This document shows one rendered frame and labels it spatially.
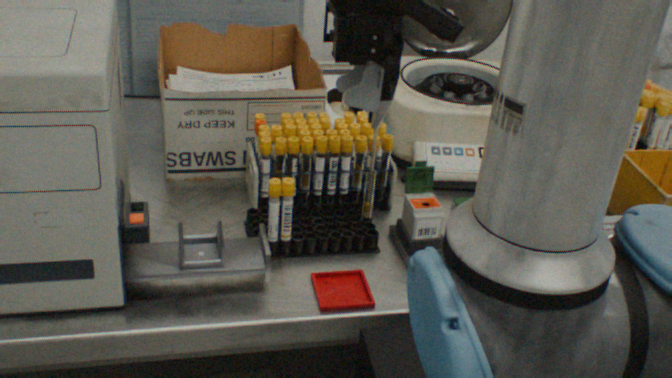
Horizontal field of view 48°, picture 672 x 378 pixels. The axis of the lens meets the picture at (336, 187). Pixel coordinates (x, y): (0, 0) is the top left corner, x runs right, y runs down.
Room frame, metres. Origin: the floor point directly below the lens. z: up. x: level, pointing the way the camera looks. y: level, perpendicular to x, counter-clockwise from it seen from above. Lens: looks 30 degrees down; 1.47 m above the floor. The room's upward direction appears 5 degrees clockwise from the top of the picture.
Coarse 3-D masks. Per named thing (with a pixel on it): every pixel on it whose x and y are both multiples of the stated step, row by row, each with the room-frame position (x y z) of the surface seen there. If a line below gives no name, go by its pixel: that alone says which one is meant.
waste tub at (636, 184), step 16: (624, 160) 1.00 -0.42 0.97; (640, 160) 1.03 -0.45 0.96; (656, 160) 1.03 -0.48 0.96; (624, 176) 0.99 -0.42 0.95; (640, 176) 0.96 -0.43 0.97; (656, 176) 1.03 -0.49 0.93; (624, 192) 0.98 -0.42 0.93; (640, 192) 0.95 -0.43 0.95; (656, 192) 0.91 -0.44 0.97; (608, 208) 1.01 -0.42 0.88; (624, 208) 0.97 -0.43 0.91
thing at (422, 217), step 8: (408, 200) 0.86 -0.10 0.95; (416, 200) 0.86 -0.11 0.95; (424, 200) 0.86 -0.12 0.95; (432, 200) 0.86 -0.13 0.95; (408, 208) 0.86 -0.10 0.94; (416, 208) 0.84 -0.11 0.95; (424, 208) 0.84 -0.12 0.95; (432, 208) 0.84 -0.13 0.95; (440, 208) 0.85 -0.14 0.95; (408, 216) 0.85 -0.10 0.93; (416, 216) 0.83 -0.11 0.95; (424, 216) 0.83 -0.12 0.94; (432, 216) 0.84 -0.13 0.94; (440, 216) 0.84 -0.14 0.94; (408, 224) 0.85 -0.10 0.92; (416, 224) 0.83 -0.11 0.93; (424, 224) 0.83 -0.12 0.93; (432, 224) 0.84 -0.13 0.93; (440, 224) 0.84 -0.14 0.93; (408, 232) 0.84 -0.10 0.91; (416, 232) 0.83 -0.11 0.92; (424, 232) 0.83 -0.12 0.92; (432, 232) 0.84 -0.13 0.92; (440, 232) 0.84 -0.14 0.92
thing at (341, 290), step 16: (320, 272) 0.78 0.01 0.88; (336, 272) 0.78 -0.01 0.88; (352, 272) 0.78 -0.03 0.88; (320, 288) 0.75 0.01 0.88; (336, 288) 0.75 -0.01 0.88; (352, 288) 0.76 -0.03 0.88; (368, 288) 0.75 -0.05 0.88; (320, 304) 0.71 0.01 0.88; (336, 304) 0.72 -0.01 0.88; (352, 304) 0.72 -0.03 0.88; (368, 304) 0.72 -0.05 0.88
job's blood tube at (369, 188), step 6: (372, 174) 0.88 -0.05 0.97; (366, 180) 0.88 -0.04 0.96; (372, 180) 0.88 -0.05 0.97; (366, 186) 0.88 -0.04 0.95; (372, 186) 0.88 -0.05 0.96; (366, 192) 0.88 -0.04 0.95; (372, 192) 0.88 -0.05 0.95; (366, 198) 0.88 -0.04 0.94; (372, 198) 0.88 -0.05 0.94; (366, 204) 0.88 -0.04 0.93; (372, 204) 0.88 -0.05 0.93; (366, 210) 0.88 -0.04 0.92; (366, 216) 0.88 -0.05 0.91
